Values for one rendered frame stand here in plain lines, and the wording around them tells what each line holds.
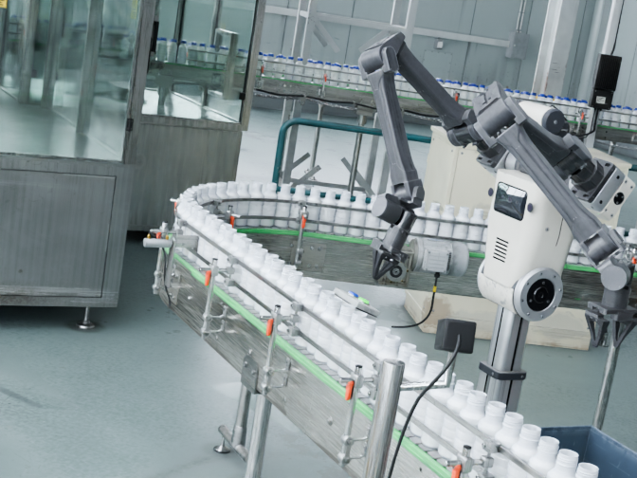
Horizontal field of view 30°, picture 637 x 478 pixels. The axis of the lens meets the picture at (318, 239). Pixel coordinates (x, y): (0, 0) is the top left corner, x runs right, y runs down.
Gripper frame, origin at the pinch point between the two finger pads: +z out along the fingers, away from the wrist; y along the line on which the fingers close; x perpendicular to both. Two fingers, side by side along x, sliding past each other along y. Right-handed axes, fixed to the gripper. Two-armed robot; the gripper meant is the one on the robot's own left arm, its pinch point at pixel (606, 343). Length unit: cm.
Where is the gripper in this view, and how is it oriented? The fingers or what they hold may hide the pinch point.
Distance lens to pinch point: 284.8
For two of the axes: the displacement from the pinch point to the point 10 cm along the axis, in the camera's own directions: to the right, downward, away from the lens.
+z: -1.5, 9.7, 1.9
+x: -4.4, -2.4, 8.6
